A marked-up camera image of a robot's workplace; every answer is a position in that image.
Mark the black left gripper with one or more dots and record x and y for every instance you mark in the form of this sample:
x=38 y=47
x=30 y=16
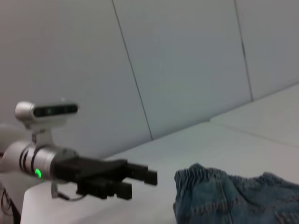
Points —
x=88 y=169

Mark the blue denim shorts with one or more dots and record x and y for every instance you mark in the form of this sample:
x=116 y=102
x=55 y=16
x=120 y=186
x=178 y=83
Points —
x=233 y=198

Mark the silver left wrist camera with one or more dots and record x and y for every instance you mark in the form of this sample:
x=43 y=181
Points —
x=46 y=112

